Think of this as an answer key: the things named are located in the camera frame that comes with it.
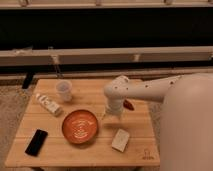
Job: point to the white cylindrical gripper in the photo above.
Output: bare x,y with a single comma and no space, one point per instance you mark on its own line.
113,107

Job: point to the white sponge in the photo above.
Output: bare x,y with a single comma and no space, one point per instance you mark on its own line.
120,140

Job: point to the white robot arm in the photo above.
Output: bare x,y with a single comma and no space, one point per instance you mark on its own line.
186,126

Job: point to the orange ceramic bowl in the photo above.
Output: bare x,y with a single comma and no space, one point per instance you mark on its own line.
80,126

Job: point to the red chili pepper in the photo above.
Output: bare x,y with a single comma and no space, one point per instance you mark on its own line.
128,105

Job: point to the wooden table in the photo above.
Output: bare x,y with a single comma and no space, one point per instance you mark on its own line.
141,149

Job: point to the clear plastic cup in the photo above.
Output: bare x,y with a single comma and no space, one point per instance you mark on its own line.
63,88

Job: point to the white small bottle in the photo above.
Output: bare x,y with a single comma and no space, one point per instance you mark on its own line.
48,104

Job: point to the black phone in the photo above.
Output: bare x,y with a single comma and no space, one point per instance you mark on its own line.
36,142

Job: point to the grey wall rail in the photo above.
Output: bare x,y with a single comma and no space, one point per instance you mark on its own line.
27,57

